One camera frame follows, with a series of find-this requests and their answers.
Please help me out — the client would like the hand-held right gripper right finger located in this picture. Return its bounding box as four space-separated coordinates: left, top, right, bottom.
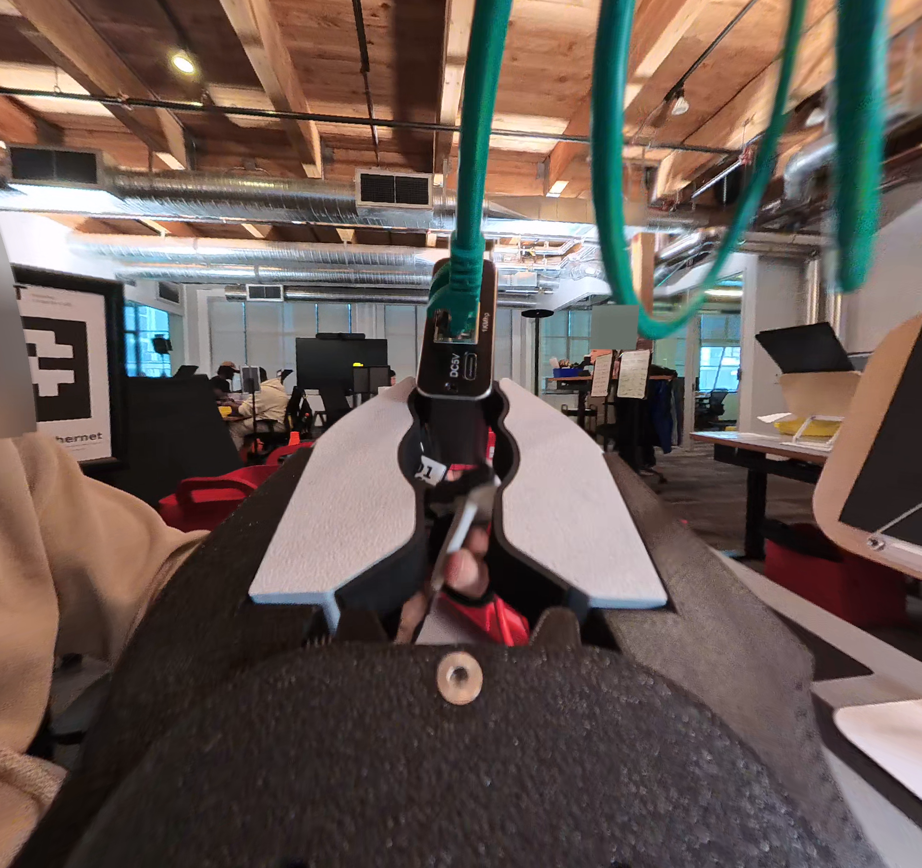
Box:
496 377 671 617

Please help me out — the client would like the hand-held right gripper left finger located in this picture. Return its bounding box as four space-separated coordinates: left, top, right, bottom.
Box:
247 377 432 635

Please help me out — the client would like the black ethernet adapter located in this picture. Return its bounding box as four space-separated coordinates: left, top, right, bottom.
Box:
415 257 499 469

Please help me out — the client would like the red plastic bin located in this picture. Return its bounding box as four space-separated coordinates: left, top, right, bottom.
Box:
762 521 907 627
157 439 318 532

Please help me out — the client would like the green ethernet cable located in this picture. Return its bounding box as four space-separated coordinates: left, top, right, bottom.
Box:
425 0 896 343

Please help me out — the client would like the person's left hand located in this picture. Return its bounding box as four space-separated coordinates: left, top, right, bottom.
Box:
439 547 492 597

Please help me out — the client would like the black television screen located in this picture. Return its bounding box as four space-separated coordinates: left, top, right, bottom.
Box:
295 335 390 395

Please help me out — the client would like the black floor lamp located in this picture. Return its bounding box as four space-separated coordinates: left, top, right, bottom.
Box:
520 308 556 399

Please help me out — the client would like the wood-edged desk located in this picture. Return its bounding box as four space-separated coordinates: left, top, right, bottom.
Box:
689 430 831 561

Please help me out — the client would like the dark panel on white stand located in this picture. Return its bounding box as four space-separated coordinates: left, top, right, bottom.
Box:
755 322 863 446

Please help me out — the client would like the white tablet stand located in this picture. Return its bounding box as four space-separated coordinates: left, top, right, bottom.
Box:
813 313 922 808

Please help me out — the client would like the black framed marker poster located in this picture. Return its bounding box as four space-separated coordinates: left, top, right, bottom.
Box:
13 266 128 467

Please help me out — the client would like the silver air duct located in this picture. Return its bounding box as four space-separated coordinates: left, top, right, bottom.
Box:
68 233 462 286
115 265 527 307
0 169 462 235

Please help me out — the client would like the wooden post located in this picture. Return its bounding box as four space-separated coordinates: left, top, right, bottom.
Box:
630 230 656 318

